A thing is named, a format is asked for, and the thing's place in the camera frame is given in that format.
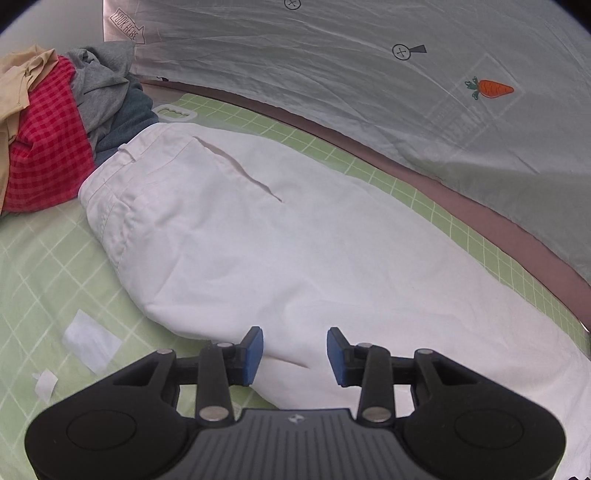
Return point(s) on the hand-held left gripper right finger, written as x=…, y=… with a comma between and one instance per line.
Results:
x=334, y=360

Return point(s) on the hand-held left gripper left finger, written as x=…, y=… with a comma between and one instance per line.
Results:
x=253, y=357

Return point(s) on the white pants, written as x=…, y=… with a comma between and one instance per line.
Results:
x=277, y=230

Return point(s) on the large white paper piece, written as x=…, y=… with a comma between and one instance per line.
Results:
x=90, y=341

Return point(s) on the small white paper piece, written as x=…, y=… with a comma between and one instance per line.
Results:
x=46, y=385

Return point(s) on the green grid cutting mat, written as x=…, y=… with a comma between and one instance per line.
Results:
x=37, y=258

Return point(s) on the dark blue-grey cloth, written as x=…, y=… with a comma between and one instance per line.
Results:
x=134, y=115

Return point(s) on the white carrot print sheet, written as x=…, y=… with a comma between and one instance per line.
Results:
x=323, y=69

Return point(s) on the red checked cloth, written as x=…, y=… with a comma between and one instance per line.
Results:
x=51, y=138

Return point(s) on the grey cloth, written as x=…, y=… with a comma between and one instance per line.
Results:
x=97, y=83

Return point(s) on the beige cloth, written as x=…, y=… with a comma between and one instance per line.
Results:
x=18, y=78

